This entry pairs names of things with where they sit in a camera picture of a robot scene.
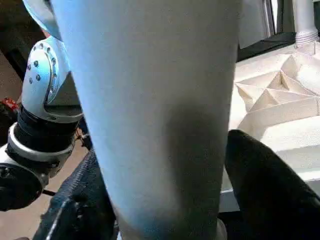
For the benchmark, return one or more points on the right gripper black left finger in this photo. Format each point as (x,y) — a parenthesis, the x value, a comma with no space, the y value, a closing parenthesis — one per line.
(82,207)

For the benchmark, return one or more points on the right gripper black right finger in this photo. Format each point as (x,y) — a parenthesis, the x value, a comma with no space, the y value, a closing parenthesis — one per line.
(270,200)

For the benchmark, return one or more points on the white plastic table leg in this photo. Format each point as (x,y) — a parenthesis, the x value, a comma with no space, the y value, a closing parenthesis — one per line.
(155,100)
(303,20)

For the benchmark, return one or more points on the white plastic table top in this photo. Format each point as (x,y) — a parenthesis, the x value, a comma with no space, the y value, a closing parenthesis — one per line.
(287,140)

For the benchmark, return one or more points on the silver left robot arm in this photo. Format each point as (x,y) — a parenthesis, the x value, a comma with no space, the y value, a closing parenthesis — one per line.
(40,82)

